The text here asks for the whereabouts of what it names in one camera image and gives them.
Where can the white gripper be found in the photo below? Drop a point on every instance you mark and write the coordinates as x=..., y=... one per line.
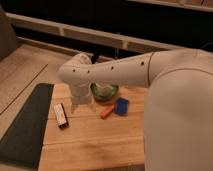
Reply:
x=80, y=94

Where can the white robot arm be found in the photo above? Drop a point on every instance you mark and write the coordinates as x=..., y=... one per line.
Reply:
x=178, y=111

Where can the green ceramic cup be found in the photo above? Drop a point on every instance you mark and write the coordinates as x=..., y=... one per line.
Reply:
x=104, y=93

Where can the orange marker block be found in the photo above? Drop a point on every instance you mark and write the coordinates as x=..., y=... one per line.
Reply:
x=106, y=112

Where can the blue plastic block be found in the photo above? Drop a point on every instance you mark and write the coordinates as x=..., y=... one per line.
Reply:
x=121, y=106

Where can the wooden slatted board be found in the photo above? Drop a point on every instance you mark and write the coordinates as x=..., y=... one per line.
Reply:
x=91, y=143

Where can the dark grey floor mat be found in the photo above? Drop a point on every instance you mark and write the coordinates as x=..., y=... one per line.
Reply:
x=22, y=143

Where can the white shelf rail frame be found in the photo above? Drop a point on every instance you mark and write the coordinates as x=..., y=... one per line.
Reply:
x=89, y=35

